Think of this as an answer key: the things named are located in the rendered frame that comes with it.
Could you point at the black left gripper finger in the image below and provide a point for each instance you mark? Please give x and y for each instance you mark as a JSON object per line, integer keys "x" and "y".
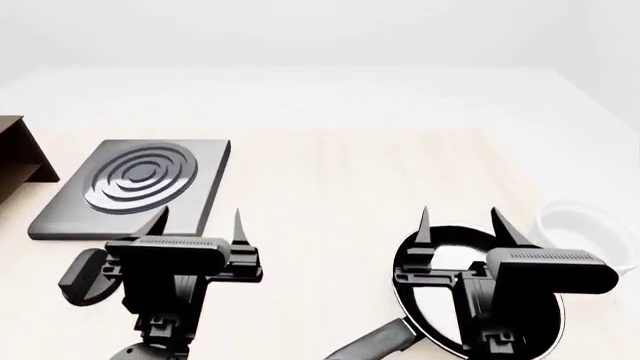
{"x": 152, "y": 225}
{"x": 241, "y": 236}

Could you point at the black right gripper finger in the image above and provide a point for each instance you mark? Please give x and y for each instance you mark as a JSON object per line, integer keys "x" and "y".
{"x": 425, "y": 240}
{"x": 510, "y": 232}

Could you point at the black frying pan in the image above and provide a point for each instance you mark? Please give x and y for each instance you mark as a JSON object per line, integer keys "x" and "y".
{"x": 430, "y": 300}

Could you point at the grey flat stove plate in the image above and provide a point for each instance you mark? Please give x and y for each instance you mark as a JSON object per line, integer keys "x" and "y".
{"x": 75, "y": 210}

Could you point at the dark grey round disc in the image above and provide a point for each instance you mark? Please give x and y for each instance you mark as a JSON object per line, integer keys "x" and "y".
{"x": 82, "y": 277}

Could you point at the white bowl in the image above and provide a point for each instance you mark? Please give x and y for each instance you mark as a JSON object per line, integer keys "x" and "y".
{"x": 600, "y": 232}

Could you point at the black left gripper camera box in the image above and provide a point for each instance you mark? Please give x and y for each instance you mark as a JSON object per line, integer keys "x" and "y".
{"x": 180, "y": 251}

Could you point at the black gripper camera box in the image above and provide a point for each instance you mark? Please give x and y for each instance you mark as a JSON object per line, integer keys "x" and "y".
{"x": 180, "y": 251}
{"x": 550, "y": 272}

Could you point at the black right gripper camera box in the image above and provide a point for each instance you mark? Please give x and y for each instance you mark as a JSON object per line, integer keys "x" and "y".
{"x": 550, "y": 272}

